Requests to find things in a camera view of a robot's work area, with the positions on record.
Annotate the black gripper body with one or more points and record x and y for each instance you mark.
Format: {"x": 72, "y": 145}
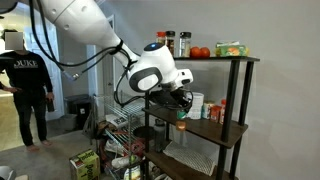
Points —
{"x": 179, "y": 99}

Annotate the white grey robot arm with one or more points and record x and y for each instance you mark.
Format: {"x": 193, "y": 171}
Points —
{"x": 153, "y": 71}

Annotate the dark grey water bottle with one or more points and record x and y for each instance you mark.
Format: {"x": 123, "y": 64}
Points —
{"x": 159, "y": 137}

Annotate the red orange spice container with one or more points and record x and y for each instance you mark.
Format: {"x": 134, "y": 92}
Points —
{"x": 215, "y": 113}

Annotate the black-lid clear spice jar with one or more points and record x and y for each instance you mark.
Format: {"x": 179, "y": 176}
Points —
{"x": 185, "y": 44}

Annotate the black-lid red spice jar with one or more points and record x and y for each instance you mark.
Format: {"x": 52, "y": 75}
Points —
{"x": 170, "y": 41}

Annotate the red-lid spice jar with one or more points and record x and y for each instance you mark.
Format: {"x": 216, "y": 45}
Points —
{"x": 161, "y": 37}

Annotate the dark wooden three-tier shelf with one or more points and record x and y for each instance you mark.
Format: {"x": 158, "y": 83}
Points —
{"x": 227, "y": 136}

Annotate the white cylindrical can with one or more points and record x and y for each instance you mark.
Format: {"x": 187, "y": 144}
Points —
{"x": 197, "y": 103}

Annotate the red tomato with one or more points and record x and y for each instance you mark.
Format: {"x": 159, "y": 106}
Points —
{"x": 205, "y": 52}
{"x": 195, "y": 52}

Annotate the grey folded dish mat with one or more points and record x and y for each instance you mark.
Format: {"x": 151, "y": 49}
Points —
{"x": 190, "y": 158}

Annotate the green yellow food package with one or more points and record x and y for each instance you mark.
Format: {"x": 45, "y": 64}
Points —
{"x": 226, "y": 49}

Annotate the black trash bin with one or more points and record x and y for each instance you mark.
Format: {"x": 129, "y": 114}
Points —
{"x": 80, "y": 105}

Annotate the green cardboard box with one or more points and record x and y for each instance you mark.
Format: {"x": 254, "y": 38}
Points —
{"x": 85, "y": 166}

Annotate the person in black sweatshirt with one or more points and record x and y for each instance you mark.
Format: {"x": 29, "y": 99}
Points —
{"x": 30, "y": 84}

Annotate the chrome wire rack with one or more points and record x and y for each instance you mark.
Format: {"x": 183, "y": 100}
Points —
{"x": 121, "y": 148}

